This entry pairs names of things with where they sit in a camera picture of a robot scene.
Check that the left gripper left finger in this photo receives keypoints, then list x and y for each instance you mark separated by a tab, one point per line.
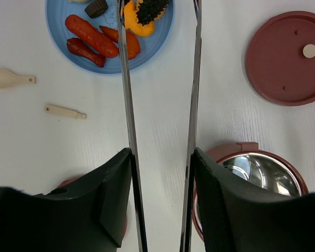
61	220

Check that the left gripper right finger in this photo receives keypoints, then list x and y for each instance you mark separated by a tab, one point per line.
239	216

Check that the long metal tongs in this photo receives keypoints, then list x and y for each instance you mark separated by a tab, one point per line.
186	230

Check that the red sausage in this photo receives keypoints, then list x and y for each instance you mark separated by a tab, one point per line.
77	47
91	36

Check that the red lid left front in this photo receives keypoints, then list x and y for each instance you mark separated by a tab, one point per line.
96	207

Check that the red steel bowl centre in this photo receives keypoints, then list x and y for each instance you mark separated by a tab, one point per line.
261	168

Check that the red lid near plate centre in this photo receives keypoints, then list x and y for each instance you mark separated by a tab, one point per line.
280	59

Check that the red orange carrot slice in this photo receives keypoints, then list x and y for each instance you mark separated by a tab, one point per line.
133	45

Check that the blue plate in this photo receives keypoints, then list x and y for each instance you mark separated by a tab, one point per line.
57	11

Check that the orange food slices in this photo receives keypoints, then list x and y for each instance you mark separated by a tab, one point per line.
132	23

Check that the small dark chocolate piece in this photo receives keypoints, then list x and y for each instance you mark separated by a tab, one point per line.
96	8

